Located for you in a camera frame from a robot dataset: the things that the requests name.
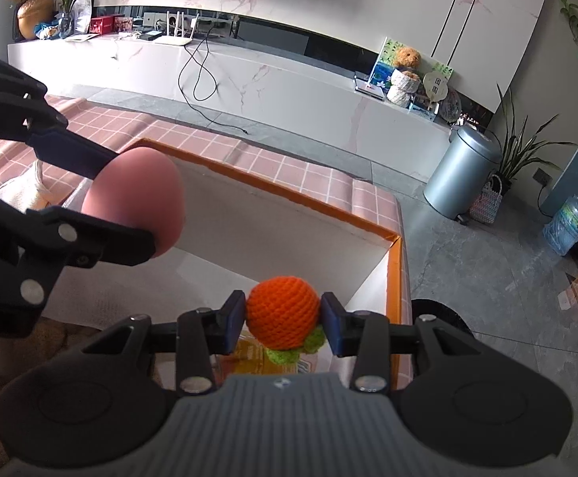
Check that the round paper fan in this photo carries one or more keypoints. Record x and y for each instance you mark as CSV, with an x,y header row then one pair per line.
x,y
437,87

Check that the long-leaf potted plant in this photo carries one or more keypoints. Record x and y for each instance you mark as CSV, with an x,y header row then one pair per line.
x,y
517,144

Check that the green painting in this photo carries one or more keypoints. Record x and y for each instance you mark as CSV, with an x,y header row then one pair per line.
x,y
387,49

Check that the wall socket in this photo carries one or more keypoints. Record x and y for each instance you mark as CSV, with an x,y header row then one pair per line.
x,y
541,176

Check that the decorative plate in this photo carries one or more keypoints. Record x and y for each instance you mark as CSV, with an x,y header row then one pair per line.
x,y
450,107

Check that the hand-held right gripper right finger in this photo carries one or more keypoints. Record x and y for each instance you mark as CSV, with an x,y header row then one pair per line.
x,y
333,325

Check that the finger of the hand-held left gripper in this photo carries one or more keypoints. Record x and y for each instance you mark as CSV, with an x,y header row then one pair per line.
x,y
80,156
120,246

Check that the blue water jug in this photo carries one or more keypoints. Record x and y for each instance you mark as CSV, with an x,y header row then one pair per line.
x,y
567,223

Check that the silver pedal bin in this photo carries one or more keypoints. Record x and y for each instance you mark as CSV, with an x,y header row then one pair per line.
x,y
460,174

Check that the pink egg-shaped soft toy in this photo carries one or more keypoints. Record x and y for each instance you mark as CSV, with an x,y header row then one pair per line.
x,y
135,194

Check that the brown teddy bear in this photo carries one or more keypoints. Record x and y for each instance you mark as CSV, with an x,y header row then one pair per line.
x,y
407,57

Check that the yellow packet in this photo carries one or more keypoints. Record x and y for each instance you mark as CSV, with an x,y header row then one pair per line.
x,y
249,357

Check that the orange cardboard box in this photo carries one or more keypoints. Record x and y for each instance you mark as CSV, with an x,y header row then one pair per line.
x,y
289,238

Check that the silver flat box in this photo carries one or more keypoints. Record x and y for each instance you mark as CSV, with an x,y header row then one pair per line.
x,y
369,88

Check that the white marble tv cabinet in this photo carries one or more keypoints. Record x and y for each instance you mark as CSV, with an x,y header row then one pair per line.
x,y
294,89

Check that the pink checked tablecloth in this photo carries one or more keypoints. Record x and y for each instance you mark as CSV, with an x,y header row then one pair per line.
x,y
289,169

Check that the brown gourd vase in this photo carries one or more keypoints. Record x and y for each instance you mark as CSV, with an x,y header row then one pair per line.
x,y
35,17

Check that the white knitted pot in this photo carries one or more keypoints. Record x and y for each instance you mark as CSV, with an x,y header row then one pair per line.
x,y
402,89

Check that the white tissue paper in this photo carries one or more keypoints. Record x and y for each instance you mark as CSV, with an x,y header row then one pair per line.
x,y
15,191

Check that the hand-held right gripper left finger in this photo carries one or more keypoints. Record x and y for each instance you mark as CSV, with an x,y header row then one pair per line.
x,y
233,323

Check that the black waste basket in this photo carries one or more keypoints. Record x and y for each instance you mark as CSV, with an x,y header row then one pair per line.
x,y
442,308

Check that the woven basket bag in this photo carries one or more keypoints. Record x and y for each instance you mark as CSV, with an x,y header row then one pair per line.
x,y
485,203

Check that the white wifi router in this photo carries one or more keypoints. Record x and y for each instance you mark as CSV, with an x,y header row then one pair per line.
x,y
172,38

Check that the orange crocheted ball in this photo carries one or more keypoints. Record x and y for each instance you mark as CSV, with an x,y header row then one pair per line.
x,y
281,310

